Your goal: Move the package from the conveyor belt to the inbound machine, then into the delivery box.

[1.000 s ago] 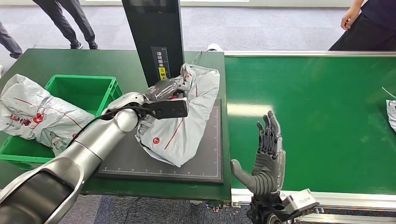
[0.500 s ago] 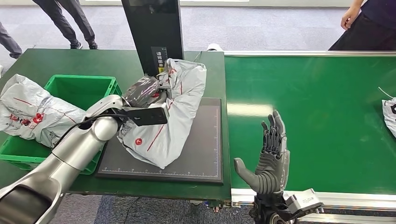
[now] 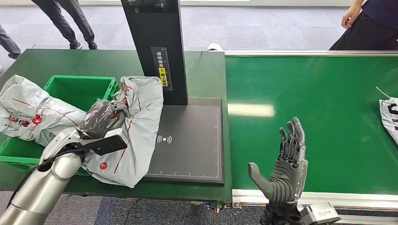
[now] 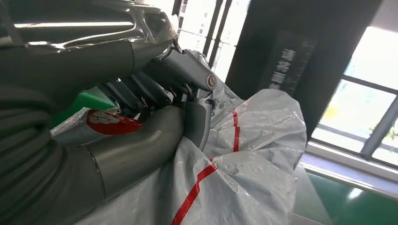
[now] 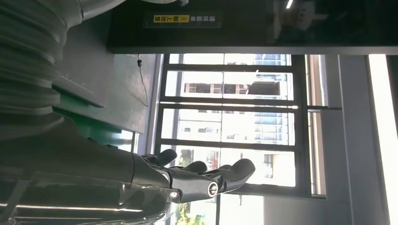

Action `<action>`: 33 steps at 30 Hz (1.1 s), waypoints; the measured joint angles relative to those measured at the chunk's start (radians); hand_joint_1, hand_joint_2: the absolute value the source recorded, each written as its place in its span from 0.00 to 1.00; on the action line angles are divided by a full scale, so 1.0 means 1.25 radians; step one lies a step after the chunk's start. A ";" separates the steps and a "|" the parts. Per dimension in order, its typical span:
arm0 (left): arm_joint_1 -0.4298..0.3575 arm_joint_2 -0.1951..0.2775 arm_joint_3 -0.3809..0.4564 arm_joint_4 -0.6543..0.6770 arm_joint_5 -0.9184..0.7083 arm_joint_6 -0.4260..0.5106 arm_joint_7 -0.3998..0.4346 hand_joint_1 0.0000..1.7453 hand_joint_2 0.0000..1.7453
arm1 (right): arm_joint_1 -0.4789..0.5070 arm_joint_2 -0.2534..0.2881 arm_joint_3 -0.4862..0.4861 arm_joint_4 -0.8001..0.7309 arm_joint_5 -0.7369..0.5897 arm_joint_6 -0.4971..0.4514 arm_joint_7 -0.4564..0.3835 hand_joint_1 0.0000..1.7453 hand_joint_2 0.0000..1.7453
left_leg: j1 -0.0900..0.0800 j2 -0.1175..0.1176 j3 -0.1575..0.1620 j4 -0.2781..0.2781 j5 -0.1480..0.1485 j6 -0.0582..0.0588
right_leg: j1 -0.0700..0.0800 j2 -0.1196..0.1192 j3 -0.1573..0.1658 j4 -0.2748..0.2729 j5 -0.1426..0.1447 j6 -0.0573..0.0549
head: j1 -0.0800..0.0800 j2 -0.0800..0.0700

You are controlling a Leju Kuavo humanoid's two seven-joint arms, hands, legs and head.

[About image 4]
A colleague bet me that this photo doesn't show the window with dark bars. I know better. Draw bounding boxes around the window with dark bars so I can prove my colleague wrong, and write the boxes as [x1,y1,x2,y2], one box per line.
[172,0,251,83]

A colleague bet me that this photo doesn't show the green plastic crate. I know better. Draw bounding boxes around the green plastic crate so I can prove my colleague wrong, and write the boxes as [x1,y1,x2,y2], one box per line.
[51,90,116,128]

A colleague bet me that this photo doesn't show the window with grey frame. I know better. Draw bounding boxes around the window with grey frame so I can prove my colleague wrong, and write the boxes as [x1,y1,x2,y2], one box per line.
[306,26,398,184]

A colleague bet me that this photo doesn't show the black scanner column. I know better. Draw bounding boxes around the black scanner column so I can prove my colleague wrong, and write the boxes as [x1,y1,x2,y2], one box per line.
[225,0,383,140]

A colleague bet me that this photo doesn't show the grey poly mailer package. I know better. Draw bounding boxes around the grey poly mailer package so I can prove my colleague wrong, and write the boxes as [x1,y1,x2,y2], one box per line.
[51,49,307,225]

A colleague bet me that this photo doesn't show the green conveyor belt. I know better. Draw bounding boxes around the green conveyor belt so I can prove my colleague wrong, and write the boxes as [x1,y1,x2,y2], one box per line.
[307,172,398,225]

